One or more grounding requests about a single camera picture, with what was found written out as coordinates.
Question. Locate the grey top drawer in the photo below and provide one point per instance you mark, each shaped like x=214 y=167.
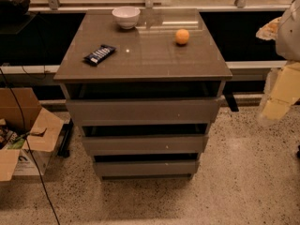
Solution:
x=142 y=112

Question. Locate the orange fruit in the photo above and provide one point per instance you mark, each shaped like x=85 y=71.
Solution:
x=182 y=36

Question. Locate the open cardboard box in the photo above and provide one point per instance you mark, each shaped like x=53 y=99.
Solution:
x=24 y=115

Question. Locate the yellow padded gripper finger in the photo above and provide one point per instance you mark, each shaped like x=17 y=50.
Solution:
x=281 y=91

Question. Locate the grey drawer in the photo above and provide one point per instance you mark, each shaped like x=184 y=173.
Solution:
x=143 y=169
x=142 y=112
x=142 y=145

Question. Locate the grey drawer cabinet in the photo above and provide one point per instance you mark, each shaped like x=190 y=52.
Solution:
x=147 y=65

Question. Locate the white bowl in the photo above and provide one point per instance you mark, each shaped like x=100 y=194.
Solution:
x=126 y=17

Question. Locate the black object on shelf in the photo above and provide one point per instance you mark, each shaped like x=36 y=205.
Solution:
x=14 y=7

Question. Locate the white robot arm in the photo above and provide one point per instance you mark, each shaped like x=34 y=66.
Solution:
x=288 y=39

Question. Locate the grey bottom drawer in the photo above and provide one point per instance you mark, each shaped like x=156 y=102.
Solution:
x=143 y=169

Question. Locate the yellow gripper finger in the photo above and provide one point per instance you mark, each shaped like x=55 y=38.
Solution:
x=269 y=31

